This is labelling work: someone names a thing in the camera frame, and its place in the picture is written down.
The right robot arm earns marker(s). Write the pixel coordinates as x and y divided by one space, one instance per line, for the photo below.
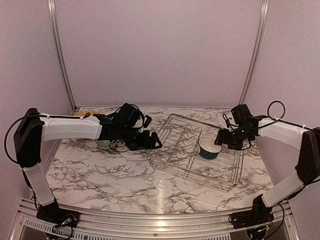
296 143

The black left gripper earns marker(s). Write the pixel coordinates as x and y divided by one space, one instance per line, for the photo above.
144 145

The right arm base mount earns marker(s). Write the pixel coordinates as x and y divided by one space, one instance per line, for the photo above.
249 218

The dark teal mug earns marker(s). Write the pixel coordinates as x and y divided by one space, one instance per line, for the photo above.
207 149

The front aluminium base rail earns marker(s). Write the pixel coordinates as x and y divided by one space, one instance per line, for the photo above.
108 225

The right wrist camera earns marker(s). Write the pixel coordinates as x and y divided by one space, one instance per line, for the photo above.
227 122

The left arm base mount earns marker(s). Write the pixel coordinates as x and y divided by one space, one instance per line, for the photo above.
61 217

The left aluminium frame post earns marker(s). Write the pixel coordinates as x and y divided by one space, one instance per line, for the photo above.
59 51

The metal wire dish rack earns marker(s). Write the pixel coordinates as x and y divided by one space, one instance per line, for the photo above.
180 154

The right aluminium frame post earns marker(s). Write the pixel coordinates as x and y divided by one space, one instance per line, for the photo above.
258 42

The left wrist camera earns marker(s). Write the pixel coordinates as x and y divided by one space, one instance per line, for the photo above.
146 120

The yellow polka dot plate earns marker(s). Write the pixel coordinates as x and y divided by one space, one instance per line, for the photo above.
84 113

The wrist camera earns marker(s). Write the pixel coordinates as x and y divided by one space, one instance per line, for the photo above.
227 122
146 120

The aluminium frame post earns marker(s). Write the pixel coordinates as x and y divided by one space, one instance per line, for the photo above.
59 51
258 42

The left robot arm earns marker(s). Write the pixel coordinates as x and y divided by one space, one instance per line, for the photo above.
127 125

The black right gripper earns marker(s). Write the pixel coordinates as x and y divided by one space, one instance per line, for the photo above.
223 138

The pale green bowl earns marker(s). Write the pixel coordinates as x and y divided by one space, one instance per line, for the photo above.
105 143

